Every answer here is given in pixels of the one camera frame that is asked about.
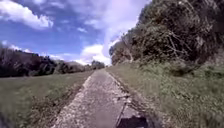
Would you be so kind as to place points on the grey paved path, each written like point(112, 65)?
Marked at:
point(96, 100)

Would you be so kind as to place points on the grass bank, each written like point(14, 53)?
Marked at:
point(173, 96)

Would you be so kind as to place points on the dense wood of trees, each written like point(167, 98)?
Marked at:
point(173, 30)

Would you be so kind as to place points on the distant dark tree line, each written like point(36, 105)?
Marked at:
point(23, 65)

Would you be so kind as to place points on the grass field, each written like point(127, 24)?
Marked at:
point(26, 93)

